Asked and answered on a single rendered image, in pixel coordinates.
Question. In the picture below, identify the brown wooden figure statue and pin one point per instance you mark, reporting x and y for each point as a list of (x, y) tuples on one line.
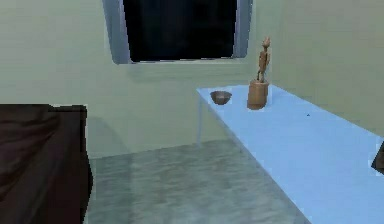
[(258, 93)]

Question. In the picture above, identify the light blue table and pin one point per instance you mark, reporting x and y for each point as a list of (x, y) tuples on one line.
[(300, 150)]

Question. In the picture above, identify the grey framed dark window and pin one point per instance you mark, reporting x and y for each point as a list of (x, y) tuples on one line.
[(180, 30)]

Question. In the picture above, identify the small brown bowl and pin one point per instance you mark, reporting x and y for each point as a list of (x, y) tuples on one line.
[(220, 97)]

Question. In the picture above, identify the dark flat object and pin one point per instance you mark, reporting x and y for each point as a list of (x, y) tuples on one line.
[(379, 160)]

